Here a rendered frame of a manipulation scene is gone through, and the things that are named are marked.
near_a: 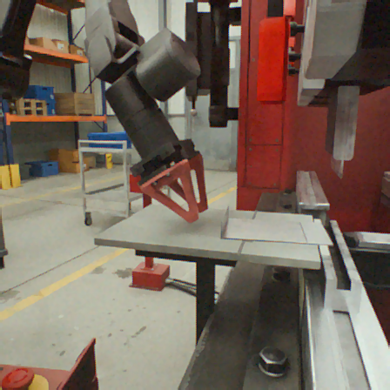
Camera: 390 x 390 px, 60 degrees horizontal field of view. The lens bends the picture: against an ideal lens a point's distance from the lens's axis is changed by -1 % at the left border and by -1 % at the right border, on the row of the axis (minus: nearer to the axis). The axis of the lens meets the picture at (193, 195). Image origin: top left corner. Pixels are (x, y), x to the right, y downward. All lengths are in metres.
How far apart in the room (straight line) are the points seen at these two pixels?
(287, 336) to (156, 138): 0.28
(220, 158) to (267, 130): 6.62
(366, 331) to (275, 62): 0.23
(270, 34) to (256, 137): 1.03
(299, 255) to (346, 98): 0.17
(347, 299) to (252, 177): 1.00
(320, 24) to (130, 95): 0.30
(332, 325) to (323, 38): 0.23
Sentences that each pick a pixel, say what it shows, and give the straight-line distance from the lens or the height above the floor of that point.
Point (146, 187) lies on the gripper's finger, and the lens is 0.43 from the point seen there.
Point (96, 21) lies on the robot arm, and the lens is 0.54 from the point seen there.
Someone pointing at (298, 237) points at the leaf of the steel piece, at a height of 1.00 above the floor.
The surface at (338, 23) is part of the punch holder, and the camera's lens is 0.20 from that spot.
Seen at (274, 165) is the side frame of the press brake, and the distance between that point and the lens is 1.30.
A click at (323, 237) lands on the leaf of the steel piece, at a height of 1.00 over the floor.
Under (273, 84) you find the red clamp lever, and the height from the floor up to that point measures 1.17.
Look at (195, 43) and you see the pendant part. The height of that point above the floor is 1.44.
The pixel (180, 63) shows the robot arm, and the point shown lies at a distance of 0.42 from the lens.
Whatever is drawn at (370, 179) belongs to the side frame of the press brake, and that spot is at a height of 0.94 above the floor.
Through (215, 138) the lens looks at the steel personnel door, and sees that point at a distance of 7.91.
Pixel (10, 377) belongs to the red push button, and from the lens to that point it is 0.56.
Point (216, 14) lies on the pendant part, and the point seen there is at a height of 1.67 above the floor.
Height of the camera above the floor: 1.14
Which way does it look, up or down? 12 degrees down
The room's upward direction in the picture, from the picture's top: straight up
